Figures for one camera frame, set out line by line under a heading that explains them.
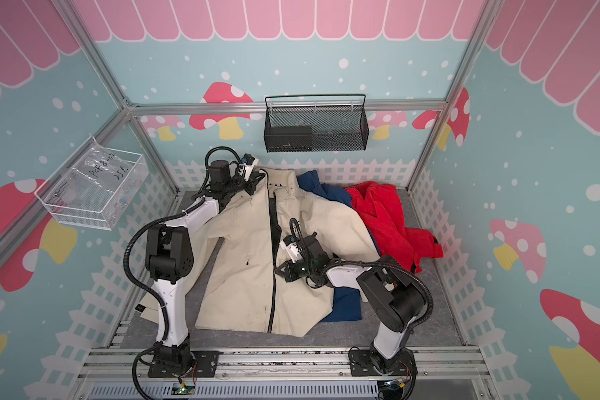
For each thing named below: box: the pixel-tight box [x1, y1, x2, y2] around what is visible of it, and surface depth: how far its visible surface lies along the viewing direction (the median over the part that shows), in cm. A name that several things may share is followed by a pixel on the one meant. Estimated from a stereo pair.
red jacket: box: [345, 180, 445, 275], surface depth 94 cm
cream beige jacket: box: [136, 166, 381, 337], surface depth 89 cm
